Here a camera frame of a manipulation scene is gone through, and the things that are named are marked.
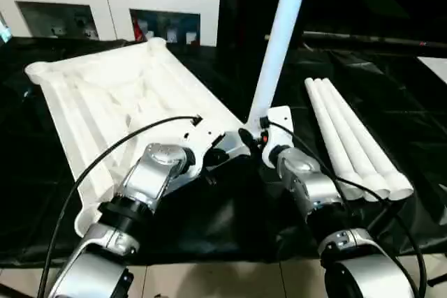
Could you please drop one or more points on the white plastic table leg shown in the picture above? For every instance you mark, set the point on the white plastic table leg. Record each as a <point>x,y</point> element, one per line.
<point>345,137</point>
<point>319,120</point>
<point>279,39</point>
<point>366,137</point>

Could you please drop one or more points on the white plastic table top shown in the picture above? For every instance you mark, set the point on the white plastic table top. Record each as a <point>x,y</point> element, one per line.
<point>104,85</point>

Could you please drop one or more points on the black mat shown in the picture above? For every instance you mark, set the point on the black mat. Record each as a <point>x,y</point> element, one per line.
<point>216,221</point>

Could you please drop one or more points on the red packet in cabinet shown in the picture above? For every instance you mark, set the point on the red packet in cabinet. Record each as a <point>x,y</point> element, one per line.
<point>139,29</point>

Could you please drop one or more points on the white flat board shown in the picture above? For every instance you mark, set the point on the white flat board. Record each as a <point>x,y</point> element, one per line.
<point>434,67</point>

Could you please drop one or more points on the pale blue translucent container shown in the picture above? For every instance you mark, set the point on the pale blue translucent container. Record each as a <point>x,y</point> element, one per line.
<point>4,33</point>

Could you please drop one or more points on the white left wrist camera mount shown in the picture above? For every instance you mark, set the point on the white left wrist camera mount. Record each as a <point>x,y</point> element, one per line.
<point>202,134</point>

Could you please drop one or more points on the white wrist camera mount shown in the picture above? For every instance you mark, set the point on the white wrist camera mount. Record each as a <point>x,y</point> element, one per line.
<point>279,120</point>
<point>202,134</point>

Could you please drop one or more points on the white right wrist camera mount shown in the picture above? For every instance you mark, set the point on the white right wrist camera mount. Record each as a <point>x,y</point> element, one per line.
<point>279,120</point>

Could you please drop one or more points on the black metal rail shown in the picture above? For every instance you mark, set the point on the black metal rail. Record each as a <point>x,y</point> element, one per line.
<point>373,38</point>

